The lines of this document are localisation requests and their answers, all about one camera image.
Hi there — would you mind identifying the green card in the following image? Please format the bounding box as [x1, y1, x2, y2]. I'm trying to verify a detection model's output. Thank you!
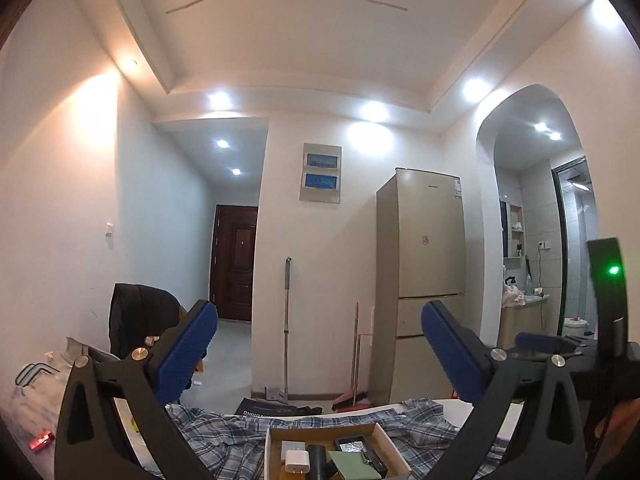
[327, 450, 382, 480]

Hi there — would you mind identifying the dark brown door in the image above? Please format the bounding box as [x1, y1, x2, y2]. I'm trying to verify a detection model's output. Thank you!
[210, 204, 259, 322]

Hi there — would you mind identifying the person's right hand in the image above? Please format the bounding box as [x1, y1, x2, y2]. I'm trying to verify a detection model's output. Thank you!
[594, 401, 640, 442]

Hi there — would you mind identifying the bathroom mirror cabinet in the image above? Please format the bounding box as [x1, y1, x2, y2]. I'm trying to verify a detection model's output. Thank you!
[500, 200, 526, 260]

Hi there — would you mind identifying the blue plaid shirt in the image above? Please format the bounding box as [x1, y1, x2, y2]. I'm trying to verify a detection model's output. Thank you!
[165, 397, 526, 480]

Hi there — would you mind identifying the black printed floor mat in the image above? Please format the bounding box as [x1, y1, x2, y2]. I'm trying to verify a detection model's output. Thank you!
[235, 396, 327, 417]

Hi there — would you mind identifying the beige vanity cabinet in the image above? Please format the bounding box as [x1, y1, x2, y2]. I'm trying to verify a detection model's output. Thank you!
[500, 295, 551, 349]

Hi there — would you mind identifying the white charger plug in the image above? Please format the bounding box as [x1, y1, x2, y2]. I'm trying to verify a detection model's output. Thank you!
[285, 450, 314, 475]

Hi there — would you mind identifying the wall electrical panel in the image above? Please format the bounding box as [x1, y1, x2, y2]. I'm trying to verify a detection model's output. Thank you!
[299, 142, 343, 205]

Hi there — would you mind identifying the cardboard box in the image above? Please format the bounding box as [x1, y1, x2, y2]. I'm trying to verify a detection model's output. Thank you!
[264, 422, 414, 480]

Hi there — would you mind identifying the chair with black jacket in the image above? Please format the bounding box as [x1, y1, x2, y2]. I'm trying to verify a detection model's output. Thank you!
[109, 283, 207, 392]

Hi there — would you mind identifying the black square tray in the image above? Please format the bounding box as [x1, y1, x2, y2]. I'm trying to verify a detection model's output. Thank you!
[334, 435, 374, 456]

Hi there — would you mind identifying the black cylinder case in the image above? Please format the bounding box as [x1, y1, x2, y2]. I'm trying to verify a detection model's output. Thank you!
[306, 444, 329, 480]

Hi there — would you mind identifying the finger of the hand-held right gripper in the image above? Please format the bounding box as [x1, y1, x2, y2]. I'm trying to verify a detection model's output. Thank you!
[514, 331, 584, 357]

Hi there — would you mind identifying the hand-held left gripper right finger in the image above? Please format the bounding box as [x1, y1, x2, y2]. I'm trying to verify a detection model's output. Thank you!
[420, 300, 586, 480]

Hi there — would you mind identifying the grey backpack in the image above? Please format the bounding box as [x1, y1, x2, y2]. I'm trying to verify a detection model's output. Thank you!
[65, 337, 122, 367]

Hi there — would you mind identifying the black framed glass door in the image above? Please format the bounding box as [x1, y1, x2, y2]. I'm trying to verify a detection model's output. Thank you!
[551, 155, 601, 337]

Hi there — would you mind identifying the pile of pale clothes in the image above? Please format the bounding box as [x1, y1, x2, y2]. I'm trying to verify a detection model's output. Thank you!
[501, 280, 527, 307]

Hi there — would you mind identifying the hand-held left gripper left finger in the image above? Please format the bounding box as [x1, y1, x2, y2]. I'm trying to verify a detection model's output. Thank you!
[54, 300, 219, 480]

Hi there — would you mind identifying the grey mop handle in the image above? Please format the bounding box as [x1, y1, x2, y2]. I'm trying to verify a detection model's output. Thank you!
[282, 256, 294, 397]

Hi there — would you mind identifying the beige refrigerator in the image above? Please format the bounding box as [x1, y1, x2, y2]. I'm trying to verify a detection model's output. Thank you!
[372, 168, 466, 406]

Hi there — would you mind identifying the clear plastic bag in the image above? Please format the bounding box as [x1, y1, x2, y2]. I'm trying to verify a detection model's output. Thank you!
[10, 350, 132, 443]

